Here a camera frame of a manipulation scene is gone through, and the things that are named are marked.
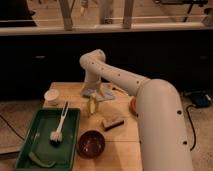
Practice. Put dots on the wooden spoon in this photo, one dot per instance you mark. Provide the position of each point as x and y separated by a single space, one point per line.
119 90

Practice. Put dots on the clear plastic cup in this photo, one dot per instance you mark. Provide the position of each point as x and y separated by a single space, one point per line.
92 106

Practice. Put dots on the white dish brush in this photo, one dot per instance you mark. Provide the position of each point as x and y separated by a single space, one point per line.
56 136

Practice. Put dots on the dark red bowl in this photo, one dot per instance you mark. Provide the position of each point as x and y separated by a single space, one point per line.
91 144

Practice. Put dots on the green pepper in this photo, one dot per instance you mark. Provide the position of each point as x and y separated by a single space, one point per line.
34 158

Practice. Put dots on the orange bowl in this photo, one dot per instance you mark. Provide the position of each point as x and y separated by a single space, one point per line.
132 106

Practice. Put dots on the white paper cup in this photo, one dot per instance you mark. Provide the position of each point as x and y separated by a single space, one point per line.
52 97

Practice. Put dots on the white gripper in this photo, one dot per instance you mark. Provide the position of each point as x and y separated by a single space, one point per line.
92 82

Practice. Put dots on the blue cloth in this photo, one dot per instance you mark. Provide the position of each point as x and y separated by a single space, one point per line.
100 95

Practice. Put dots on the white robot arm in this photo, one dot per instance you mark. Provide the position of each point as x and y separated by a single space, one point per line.
162 129

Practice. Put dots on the dark blue object on floor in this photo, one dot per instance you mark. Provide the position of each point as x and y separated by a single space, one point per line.
200 99

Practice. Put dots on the yellow banana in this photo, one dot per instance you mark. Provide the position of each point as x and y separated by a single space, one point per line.
93 95

